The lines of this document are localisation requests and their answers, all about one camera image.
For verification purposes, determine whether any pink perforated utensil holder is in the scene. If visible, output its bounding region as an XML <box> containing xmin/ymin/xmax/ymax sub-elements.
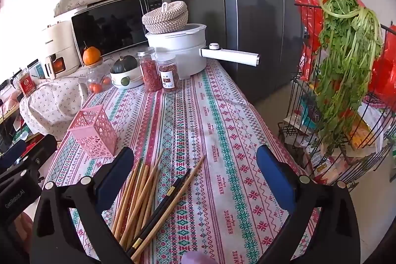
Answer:
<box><xmin>67</xmin><ymin>104</ymin><xmax>117</xmax><ymax>158</ymax></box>

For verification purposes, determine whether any long bamboo chopstick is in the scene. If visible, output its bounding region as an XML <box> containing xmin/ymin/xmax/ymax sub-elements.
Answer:
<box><xmin>131</xmin><ymin>155</ymin><xmax>206</xmax><ymax>263</ymax></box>

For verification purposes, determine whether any black chopstick gold band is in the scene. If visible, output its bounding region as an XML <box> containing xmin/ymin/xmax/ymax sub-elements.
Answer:
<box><xmin>126</xmin><ymin>168</ymin><xmax>191</xmax><ymax>255</ymax></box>

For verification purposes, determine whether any floral cloth cover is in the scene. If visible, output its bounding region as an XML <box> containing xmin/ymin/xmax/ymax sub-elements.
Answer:
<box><xmin>19</xmin><ymin>77</ymin><xmax>89</xmax><ymax>141</ymax></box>

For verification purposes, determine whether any red tea tin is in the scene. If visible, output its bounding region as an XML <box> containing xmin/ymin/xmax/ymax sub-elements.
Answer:
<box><xmin>17</xmin><ymin>69</ymin><xmax>36</xmax><ymax>97</ymax></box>

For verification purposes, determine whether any patterned tablecloth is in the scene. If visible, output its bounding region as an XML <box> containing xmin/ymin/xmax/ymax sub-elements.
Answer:
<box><xmin>43</xmin><ymin>57</ymin><xmax>321</xmax><ymax>264</ymax></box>

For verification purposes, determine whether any clear jar with tomatoes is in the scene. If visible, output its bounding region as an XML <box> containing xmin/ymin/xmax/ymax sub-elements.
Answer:
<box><xmin>87</xmin><ymin>60</ymin><xmax>112</xmax><ymax>94</ymax></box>

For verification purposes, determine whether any cream air fryer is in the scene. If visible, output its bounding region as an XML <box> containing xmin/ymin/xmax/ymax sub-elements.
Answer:
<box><xmin>39</xmin><ymin>21</ymin><xmax>80</xmax><ymax>80</ymax></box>

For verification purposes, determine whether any orange fruit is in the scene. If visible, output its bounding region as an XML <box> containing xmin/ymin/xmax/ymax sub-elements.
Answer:
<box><xmin>83</xmin><ymin>44</ymin><xmax>101</xmax><ymax>66</ymax></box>

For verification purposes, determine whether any white bowl with squash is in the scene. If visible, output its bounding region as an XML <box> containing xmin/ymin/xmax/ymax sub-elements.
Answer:
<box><xmin>110</xmin><ymin>66</ymin><xmax>144</xmax><ymax>90</ymax></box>

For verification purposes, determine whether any green kabocha squash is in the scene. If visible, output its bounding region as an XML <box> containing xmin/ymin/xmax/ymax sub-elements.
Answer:
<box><xmin>111</xmin><ymin>55</ymin><xmax>138</xmax><ymax>74</ymax></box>

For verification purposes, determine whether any red plastic bag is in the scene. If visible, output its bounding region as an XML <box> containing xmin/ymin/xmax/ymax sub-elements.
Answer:
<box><xmin>295</xmin><ymin>0</ymin><xmax>395</xmax><ymax>110</ymax></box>

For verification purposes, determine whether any tall red goji jar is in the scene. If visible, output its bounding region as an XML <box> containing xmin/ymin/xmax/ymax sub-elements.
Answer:
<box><xmin>138</xmin><ymin>47</ymin><xmax>162</xmax><ymax>93</ymax></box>

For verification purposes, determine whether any short red dates jar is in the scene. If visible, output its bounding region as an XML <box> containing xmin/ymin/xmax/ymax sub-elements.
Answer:
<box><xmin>157</xmin><ymin>53</ymin><xmax>180</xmax><ymax>93</ymax></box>

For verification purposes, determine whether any black microwave oven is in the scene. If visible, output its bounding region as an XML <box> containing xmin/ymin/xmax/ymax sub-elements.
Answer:
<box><xmin>71</xmin><ymin>0</ymin><xmax>162</xmax><ymax>56</ymax></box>

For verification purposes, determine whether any green leafy vegetable bunch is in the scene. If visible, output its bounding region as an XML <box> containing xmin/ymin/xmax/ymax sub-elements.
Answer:
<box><xmin>316</xmin><ymin>0</ymin><xmax>383</xmax><ymax>152</ymax></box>

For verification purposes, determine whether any white electric pot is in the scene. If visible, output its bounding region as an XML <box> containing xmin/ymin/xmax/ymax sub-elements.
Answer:
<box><xmin>146</xmin><ymin>24</ymin><xmax>260</xmax><ymax>80</ymax></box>

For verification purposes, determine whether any grey refrigerator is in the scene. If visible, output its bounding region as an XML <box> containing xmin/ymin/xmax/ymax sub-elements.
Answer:
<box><xmin>182</xmin><ymin>0</ymin><xmax>302</xmax><ymax>103</ymax></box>

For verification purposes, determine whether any black wire basket rack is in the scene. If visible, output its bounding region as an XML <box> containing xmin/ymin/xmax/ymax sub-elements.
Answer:
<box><xmin>278</xmin><ymin>0</ymin><xmax>395</xmax><ymax>187</ymax></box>

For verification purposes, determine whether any woven rope basket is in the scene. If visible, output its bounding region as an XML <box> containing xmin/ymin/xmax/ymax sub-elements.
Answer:
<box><xmin>142</xmin><ymin>1</ymin><xmax>189</xmax><ymax>34</ymax></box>

